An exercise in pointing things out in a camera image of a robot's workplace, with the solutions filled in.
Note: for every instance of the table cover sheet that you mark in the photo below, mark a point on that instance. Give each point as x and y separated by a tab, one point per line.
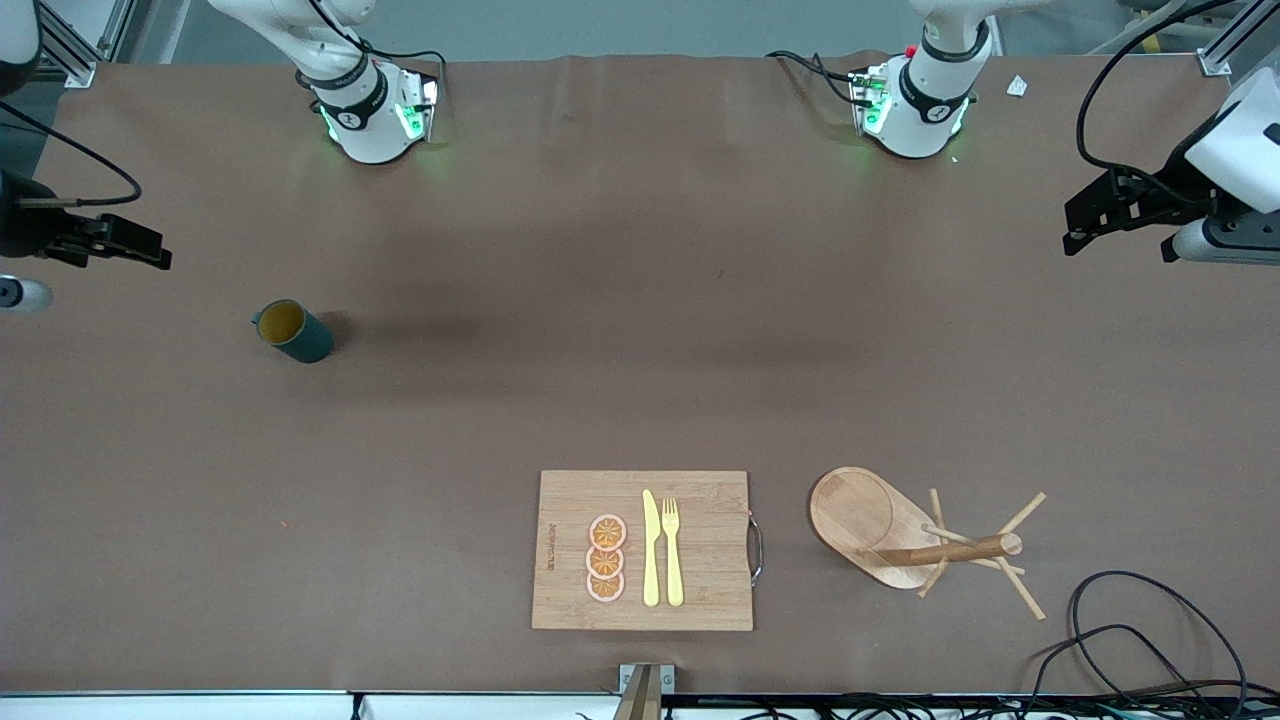
640	300

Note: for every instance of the teal cup with yellow inside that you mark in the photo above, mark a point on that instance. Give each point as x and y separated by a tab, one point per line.
310	345

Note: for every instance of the orange slice toy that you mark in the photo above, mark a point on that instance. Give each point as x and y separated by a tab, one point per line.
607	532
605	589
604	563

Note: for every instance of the yellow plastic fork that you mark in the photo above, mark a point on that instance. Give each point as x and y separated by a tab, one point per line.
674	570

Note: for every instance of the wooden mug rack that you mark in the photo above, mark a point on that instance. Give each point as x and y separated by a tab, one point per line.
850	510

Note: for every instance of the yellow plastic knife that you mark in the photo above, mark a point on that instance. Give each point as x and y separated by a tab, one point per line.
651	560

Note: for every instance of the aluminium frame post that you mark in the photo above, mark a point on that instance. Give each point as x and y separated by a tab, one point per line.
70	60
1215	62

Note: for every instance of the metal mount bracket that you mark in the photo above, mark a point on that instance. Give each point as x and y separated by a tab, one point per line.
640	700

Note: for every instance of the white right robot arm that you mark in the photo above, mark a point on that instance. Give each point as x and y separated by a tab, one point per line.
365	120

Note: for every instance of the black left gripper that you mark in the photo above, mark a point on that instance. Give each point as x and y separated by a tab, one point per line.
1172	190

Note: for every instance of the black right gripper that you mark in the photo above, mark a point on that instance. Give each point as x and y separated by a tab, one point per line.
22	228

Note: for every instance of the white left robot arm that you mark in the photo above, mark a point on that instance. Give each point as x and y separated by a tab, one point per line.
920	110

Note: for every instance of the small white paper scrap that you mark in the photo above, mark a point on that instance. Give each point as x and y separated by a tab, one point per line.
1017	86

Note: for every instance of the wooden cutting board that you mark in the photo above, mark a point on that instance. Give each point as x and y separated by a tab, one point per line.
700	600

